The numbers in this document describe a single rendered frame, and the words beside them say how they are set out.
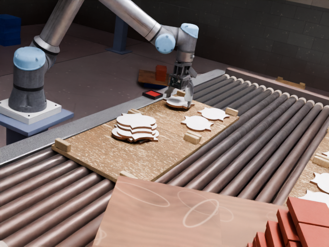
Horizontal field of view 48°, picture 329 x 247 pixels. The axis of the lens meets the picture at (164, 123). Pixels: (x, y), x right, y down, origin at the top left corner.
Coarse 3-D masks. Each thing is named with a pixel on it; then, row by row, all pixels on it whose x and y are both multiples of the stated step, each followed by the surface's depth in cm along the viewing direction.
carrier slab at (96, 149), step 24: (72, 144) 124; (96, 144) 127; (120, 144) 129; (144, 144) 132; (168, 144) 135; (192, 144) 139; (96, 168) 113; (120, 168) 115; (144, 168) 117; (168, 168) 120
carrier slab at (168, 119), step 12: (144, 108) 163; (156, 108) 165; (168, 108) 168; (180, 108) 170; (192, 108) 173; (156, 120) 154; (168, 120) 156; (180, 120) 158; (228, 120) 167; (180, 132) 146; (204, 132) 150; (216, 132) 152; (204, 144) 143
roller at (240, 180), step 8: (312, 104) 218; (304, 112) 201; (296, 120) 187; (288, 128) 174; (280, 136) 164; (272, 144) 154; (280, 144) 162; (264, 152) 146; (272, 152) 152; (256, 160) 139; (264, 160) 143; (248, 168) 132; (256, 168) 135; (240, 176) 126; (248, 176) 128; (232, 184) 120; (240, 184) 122; (224, 192) 115; (232, 192) 117
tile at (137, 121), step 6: (126, 114) 141; (132, 114) 142; (138, 114) 143; (120, 120) 135; (126, 120) 136; (132, 120) 137; (138, 120) 138; (144, 120) 139; (150, 120) 140; (126, 126) 133; (132, 126) 132; (138, 126) 133; (144, 126) 134; (150, 126) 134
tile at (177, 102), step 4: (172, 96) 176; (164, 100) 171; (168, 100) 169; (172, 100) 170; (176, 100) 171; (180, 100) 172; (184, 100) 173; (168, 104) 166; (172, 104) 165; (176, 104) 166; (180, 104) 167; (184, 104) 168; (192, 104) 171
